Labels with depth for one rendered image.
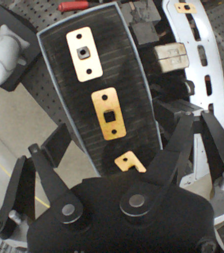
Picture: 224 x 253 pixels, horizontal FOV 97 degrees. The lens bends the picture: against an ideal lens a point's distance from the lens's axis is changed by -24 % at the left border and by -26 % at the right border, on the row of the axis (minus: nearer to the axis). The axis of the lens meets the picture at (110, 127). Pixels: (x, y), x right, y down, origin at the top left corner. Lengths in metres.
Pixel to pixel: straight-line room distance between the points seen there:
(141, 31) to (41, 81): 0.59
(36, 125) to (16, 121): 0.33
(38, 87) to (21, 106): 1.00
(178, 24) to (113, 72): 0.32
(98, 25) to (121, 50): 0.06
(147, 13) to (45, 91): 0.61
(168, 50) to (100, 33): 0.17
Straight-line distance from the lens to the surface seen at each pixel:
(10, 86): 0.81
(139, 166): 0.27
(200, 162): 0.62
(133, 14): 0.33
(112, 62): 0.21
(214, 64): 0.52
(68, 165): 1.83
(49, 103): 0.75
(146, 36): 0.29
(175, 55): 0.33
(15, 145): 2.08
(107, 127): 0.22
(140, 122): 0.23
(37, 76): 0.77
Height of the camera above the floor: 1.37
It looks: 69 degrees down
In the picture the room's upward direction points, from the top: 178 degrees clockwise
